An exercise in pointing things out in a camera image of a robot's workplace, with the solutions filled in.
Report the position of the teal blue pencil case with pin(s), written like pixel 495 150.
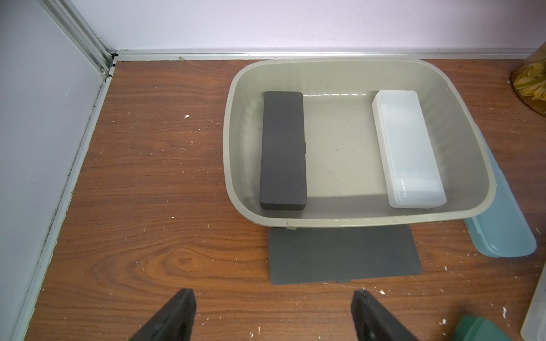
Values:
pixel 501 231

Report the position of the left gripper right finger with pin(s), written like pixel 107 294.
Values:
pixel 375 322

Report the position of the flower plant in glass vase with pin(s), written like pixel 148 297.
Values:
pixel 528 81

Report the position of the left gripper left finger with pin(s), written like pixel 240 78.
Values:
pixel 174 321

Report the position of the dark green pencil case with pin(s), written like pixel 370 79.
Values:
pixel 476 328

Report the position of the translucent white pencil case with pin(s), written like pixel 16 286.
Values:
pixel 533 328
pixel 410 168

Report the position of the grey-green plastic storage box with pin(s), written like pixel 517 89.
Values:
pixel 345 182

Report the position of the dark grey pencil case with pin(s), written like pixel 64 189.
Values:
pixel 312 255
pixel 283 172

